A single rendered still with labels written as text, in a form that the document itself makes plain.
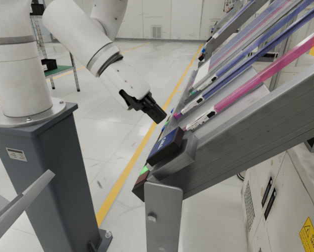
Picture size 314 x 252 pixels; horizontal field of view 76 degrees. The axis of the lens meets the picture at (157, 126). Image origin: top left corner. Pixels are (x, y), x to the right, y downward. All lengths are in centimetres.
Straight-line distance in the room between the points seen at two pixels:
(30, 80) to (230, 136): 49
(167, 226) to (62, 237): 60
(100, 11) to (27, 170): 47
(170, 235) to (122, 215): 88
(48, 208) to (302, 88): 72
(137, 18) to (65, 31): 914
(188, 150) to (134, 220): 95
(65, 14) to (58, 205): 53
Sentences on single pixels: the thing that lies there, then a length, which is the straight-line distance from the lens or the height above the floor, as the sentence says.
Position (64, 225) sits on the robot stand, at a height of 33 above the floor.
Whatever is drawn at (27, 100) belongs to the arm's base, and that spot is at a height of 75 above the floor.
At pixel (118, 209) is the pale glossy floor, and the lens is 122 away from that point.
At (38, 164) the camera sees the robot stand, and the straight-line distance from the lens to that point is 64.
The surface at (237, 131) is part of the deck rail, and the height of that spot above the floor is 82.
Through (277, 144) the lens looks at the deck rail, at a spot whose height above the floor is 81.
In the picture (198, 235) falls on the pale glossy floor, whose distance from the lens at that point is 113.
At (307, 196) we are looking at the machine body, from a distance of 58.
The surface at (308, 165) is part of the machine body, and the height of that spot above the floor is 62.
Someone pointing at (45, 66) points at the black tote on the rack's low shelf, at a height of 41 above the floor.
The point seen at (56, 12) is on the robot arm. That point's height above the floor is 95.
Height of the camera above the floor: 94
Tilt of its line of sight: 29 degrees down
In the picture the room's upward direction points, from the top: straight up
